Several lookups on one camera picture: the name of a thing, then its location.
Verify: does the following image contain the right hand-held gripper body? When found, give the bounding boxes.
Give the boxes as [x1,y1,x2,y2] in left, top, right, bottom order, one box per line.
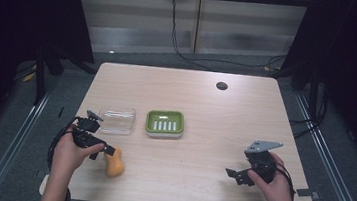
[240,138,285,186]

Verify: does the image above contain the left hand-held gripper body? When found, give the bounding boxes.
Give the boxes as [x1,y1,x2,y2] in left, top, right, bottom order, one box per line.
[71,108,111,152]

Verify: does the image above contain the orange butternut squash toy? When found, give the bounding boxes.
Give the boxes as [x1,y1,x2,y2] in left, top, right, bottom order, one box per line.
[101,144,128,180]

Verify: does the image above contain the person's left hand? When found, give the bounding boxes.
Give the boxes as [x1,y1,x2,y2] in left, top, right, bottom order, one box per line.
[49,127,108,181]

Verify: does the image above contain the person's right hand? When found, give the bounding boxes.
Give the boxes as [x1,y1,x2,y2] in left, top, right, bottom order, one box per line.
[243,149,300,201]

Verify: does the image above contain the clear plastic box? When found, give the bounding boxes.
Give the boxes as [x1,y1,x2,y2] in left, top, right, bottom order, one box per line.
[96,103,138,138]

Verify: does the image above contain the grey tape strip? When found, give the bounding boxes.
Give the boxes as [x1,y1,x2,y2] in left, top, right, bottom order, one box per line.
[295,186,321,201]

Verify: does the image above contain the green soap dish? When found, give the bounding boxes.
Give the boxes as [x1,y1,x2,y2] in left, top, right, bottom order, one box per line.
[144,107,186,141]

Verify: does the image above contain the black metal stand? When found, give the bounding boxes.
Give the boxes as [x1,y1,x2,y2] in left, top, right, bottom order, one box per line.
[30,43,53,107]

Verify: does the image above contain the black table grommet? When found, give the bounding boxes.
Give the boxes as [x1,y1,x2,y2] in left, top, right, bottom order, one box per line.
[215,80,230,93]

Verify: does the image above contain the black curtain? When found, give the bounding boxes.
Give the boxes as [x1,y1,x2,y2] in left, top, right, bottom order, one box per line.
[0,0,102,172]
[269,0,357,176]

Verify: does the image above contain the right hand-held gripper cable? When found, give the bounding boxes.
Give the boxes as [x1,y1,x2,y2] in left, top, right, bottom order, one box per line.
[270,162,300,201]

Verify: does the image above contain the hand-held gripper cable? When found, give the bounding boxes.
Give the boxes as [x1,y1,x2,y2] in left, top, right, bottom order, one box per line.
[44,113,82,175]
[270,162,300,201]

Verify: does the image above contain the left hand-held gripper cable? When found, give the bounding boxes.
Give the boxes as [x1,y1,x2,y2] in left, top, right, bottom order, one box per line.
[44,113,82,175]

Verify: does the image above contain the bundle of black cables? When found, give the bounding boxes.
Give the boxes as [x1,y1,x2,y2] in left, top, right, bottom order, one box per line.
[286,80,332,143]

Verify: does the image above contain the metal floor rail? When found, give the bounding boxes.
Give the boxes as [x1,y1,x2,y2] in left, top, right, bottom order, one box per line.
[0,83,53,201]
[284,92,357,201]

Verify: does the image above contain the long black floor cable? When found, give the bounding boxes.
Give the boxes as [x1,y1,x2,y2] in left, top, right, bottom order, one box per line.
[164,0,293,80]

